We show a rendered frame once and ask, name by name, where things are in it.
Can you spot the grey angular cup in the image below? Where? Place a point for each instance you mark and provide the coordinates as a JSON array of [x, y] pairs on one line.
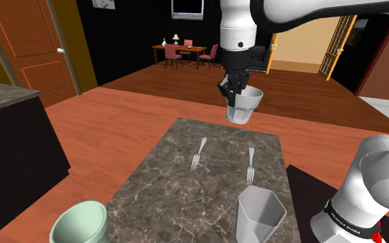
[[253, 222]]

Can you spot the white faceted cup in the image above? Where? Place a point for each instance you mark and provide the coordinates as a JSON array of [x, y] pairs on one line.
[[244, 109]]

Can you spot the silver fork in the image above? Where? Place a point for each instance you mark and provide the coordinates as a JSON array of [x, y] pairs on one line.
[[197, 156], [250, 168]]

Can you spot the dark robot stand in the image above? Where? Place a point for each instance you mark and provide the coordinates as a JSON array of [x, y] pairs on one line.
[[307, 195]]

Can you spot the dark marble table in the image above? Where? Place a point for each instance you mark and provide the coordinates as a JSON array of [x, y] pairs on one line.
[[167, 191]]

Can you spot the black counter with grey top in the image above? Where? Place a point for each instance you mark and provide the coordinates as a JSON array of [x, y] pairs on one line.
[[15, 151]]

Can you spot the white-framed dark window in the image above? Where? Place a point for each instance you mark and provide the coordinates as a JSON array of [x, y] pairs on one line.
[[187, 7]]

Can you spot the wooden dining table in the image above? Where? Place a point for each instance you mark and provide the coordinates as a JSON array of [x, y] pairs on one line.
[[194, 49]]

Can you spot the red dining chair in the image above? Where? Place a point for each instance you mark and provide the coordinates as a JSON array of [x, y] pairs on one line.
[[171, 53], [187, 43], [211, 53]]

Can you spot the yellow glazed door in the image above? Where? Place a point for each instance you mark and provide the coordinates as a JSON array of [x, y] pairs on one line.
[[336, 47], [272, 50]]

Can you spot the wall picture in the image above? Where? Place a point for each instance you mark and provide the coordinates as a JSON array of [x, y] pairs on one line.
[[104, 3]]

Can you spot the reddish brown door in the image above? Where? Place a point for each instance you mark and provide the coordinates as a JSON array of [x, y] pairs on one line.
[[386, 67]]

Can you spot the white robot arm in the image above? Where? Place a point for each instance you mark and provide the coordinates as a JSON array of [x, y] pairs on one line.
[[355, 198]]

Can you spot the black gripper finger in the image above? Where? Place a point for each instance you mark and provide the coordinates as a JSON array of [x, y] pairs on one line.
[[240, 84], [223, 88]]

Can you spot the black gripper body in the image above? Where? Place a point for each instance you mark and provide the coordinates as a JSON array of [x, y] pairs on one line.
[[235, 62]]

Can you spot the orange-brown panel door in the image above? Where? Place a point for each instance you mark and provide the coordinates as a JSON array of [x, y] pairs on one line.
[[32, 47]]

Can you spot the pale green cup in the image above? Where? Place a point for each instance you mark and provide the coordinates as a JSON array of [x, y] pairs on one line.
[[79, 223]]

